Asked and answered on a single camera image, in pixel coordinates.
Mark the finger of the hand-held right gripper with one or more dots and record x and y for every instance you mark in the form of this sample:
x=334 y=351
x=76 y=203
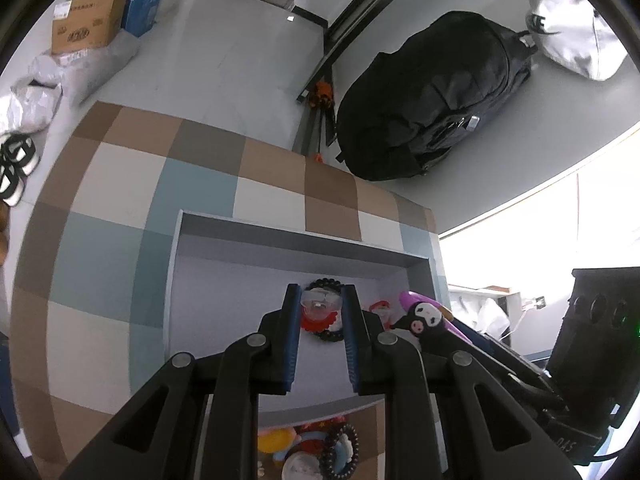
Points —
x=537 y=391
x=505 y=352

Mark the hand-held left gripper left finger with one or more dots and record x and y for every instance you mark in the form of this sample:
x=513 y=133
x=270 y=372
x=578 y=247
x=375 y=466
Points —
x=294 y=341

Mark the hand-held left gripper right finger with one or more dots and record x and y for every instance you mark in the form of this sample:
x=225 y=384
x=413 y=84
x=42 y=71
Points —
x=350 y=341

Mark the red clear charm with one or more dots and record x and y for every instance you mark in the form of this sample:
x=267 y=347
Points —
x=320 y=316

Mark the purple cartoon hair clip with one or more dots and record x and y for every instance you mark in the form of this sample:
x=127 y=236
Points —
x=425 y=316

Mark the grey shallow cardboard box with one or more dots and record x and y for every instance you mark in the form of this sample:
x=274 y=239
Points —
x=225 y=285

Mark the yellow pink charm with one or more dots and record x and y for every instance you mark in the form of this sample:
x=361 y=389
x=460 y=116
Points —
x=274 y=441

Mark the white crumpled bag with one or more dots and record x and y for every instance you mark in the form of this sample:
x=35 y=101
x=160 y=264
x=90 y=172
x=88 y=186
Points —
x=495 y=316

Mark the red white figure charm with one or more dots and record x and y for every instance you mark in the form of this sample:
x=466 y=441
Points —
x=381 y=309

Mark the red ornament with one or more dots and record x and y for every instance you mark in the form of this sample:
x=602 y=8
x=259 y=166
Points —
x=315 y=432

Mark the white round trinket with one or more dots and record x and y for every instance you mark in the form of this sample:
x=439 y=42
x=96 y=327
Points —
x=300 y=467

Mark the checkered tablecloth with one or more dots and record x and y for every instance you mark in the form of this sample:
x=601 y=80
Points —
x=125 y=185

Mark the orange black object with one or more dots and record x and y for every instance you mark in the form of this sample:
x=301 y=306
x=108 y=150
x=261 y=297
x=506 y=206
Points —
x=320 y=94

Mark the black backpack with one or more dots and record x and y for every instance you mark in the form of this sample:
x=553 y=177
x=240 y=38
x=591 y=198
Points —
x=425 y=95

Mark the white fabric bag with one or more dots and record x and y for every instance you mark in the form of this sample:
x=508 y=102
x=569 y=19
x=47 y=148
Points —
x=570 y=20

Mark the black white sandal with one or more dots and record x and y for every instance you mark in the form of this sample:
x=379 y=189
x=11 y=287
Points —
x=17 y=152
x=11 y=185

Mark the grey plastic bag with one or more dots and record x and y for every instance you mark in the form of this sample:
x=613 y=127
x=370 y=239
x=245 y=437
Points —
x=95 y=67

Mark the white plastic bag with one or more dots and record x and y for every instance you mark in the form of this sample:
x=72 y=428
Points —
x=30 y=105

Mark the blue cardboard box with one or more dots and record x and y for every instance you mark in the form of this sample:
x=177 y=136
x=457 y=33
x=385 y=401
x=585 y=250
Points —
x=145 y=2

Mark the brown cardboard box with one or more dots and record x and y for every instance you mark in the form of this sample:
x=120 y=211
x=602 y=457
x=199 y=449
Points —
x=85 y=20

